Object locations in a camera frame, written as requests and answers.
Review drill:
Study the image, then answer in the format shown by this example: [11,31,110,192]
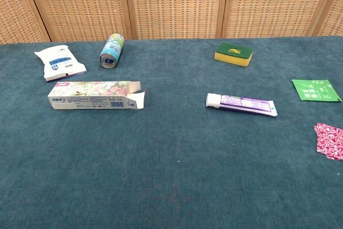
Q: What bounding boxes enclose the white blue wipes packet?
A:
[34,45,87,83]

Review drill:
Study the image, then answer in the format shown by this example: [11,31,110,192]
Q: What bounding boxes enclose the floral toothpaste carton box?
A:
[47,80,147,110]

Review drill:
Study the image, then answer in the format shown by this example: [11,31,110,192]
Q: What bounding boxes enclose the light blue drink can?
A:
[99,33,125,69]

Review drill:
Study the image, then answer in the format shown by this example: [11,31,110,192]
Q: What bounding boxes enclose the green tea sachet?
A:
[291,79,343,103]

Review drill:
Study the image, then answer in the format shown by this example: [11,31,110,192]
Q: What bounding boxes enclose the teal table cloth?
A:
[0,35,343,229]

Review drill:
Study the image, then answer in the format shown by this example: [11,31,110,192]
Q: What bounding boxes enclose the yellow green scrub sponge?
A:
[214,42,253,67]

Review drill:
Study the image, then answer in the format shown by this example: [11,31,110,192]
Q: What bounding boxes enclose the pink white patterned packet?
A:
[313,122,343,161]

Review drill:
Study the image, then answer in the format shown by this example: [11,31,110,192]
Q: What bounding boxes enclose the purple white toothpaste tube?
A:
[205,93,279,117]

